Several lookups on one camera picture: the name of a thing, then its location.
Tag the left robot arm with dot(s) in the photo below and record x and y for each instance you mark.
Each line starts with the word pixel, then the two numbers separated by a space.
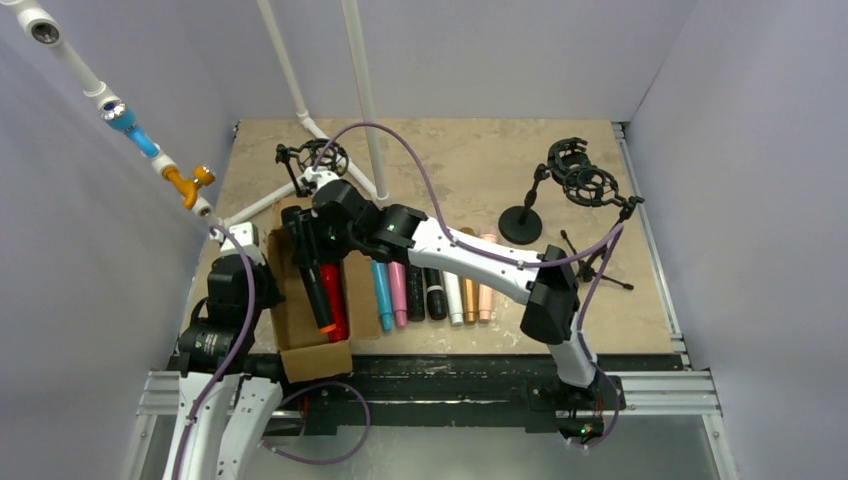
pixel 218 358

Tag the tripod mic stand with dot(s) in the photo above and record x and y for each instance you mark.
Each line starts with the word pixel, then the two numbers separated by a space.
pixel 591 186
pixel 318 153

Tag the round base mic stand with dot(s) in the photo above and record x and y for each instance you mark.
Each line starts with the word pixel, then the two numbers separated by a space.
pixel 523 225

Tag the blue microphone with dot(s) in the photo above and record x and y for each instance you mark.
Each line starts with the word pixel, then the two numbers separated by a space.
pixel 383 295

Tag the cardboard box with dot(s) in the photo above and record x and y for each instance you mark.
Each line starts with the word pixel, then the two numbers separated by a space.
pixel 306 352

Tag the black orange-tipped microphone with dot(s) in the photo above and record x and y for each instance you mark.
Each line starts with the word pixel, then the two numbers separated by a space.
pixel 318 298

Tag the black glitter microphone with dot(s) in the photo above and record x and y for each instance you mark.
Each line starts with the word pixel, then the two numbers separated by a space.
pixel 415 295

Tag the peach pink microphone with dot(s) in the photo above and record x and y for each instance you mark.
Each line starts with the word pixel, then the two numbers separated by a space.
pixel 485 292

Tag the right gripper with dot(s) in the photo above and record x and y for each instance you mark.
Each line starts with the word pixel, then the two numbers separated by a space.
pixel 303 229

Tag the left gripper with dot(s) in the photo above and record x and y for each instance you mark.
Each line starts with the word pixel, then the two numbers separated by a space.
pixel 234 287

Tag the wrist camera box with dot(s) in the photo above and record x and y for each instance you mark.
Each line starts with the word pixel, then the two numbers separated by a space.
pixel 246 234
pixel 313 179

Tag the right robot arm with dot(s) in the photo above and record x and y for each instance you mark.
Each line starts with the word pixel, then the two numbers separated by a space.
pixel 542 282

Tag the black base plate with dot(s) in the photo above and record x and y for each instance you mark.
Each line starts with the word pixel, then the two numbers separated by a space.
pixel 486 391

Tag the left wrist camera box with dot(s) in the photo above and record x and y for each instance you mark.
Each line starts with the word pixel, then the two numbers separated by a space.
pixel 246 234

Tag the overhead pipe with fittings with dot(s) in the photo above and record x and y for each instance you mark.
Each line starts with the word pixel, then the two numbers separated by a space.
pixel 42 27

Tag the plain black microphone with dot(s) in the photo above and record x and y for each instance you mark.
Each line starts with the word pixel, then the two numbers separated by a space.
pixel 436 300

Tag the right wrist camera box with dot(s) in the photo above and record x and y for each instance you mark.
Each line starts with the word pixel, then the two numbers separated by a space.
pixel 313 179

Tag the gold microphone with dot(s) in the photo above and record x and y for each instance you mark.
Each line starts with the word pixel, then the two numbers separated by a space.
pixel 469 292

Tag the red glitter microphone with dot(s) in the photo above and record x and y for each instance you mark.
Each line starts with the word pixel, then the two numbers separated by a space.
pixel 331 278

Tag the aluminium rail frame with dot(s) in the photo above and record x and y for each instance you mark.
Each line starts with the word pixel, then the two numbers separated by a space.
pixel 656 385

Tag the white microphone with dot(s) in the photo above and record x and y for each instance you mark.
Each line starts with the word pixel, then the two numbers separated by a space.
pixel 453 294

